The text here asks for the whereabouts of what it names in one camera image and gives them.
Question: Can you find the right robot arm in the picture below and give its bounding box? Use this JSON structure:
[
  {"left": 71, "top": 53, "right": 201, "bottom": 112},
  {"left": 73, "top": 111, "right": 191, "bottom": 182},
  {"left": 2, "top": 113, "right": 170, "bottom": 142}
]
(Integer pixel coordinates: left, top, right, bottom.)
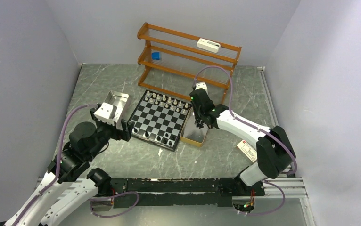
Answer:
[{"left": 190, "top": 89, "right": 295, "bottom": 195}]

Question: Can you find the white labelled card box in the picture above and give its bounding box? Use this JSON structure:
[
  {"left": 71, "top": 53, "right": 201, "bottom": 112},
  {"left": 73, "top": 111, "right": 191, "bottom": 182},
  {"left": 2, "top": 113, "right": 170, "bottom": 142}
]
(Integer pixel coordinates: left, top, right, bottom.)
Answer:
[{"left": 237, "top": 140, "right": 257, "bottom": 163}]

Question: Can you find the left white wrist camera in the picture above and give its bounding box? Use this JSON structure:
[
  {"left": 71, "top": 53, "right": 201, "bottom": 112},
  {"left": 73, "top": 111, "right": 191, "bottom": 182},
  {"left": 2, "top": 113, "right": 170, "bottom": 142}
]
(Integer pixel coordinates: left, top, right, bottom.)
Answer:
[{"left": 93, "top": 102, "right": 117, "bottom": 126}]

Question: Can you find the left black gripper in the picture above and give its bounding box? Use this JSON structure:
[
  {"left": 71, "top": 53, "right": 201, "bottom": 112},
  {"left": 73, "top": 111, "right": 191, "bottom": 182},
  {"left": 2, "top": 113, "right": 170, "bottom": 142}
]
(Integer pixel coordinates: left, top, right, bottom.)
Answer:
[{"left": 87, "top": 108, "right": 134, "bottom": 159}]

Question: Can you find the orange wooden shelf rack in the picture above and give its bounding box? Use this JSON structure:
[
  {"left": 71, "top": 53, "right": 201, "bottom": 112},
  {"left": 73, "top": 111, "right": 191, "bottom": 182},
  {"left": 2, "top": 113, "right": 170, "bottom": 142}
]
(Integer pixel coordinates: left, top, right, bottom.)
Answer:
[{"left": 137, "top": 22, "right": 242, "bottom": 100}]

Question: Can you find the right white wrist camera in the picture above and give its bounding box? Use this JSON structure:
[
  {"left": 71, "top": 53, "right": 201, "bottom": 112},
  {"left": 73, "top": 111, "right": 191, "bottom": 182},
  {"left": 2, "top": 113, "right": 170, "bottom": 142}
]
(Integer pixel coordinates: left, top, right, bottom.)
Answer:
[{"left": 195, "top": 82, "right": 208, "bottom": 93}]

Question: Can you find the black and white chessboard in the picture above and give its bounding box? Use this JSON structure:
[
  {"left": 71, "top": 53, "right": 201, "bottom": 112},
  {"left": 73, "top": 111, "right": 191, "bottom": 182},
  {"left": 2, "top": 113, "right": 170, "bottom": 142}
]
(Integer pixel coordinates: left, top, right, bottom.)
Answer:
[{"left": 129, "top": 89, "right": 192, "bottom": 152}]

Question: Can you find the white rectangular device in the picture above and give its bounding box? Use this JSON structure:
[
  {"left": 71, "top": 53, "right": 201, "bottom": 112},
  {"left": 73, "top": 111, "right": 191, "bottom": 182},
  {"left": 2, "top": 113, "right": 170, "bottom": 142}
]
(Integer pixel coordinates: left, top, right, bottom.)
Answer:
[{"left": 197, "top": 38, "right": 221, "bottom": 53}]

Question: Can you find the blue cube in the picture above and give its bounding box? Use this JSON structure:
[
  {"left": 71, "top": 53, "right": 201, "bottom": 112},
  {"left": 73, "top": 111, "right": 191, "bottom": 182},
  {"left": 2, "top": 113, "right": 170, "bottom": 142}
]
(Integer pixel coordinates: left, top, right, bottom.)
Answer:
[{"left": 151, "top": 52, "right": 161, "bottom": 60}]

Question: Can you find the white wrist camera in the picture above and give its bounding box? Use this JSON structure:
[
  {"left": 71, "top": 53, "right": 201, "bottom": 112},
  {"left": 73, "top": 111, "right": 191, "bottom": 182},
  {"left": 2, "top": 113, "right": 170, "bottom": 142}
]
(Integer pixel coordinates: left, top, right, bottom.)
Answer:
[
  {"left": 93, "top": 102, "right": 117, "bottom": 126},
  {"left": 195, "top": 82, "right": 208, "bottom": 93}
]

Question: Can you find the silver tin box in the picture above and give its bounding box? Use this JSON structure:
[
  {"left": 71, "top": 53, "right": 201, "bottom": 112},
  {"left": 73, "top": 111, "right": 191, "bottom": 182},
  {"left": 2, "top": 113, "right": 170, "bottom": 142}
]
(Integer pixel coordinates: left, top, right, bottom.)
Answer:
[{"left": 104, "top": 90, "right": 130, "bottom": 122}]

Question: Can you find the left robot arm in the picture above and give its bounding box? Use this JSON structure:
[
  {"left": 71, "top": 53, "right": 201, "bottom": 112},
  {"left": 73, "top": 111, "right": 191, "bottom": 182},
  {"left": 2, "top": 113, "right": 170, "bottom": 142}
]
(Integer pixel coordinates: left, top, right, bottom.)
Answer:
[{"left": 0, "top": 120, "right": 134, "bottom": 226}]

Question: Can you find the black base frame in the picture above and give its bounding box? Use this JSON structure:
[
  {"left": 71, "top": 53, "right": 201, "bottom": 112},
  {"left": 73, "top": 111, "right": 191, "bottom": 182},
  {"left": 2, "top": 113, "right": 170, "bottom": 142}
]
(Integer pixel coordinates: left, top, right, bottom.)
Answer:
[{"left": 88, "top": 168, "right": 265, "bottom": 209}]

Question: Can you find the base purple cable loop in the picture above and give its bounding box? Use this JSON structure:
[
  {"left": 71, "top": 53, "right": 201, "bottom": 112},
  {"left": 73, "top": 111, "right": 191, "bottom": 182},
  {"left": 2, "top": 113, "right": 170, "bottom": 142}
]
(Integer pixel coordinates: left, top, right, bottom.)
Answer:
[{"left": 89, "top": 191, "right": 140, "bottom": 218}]

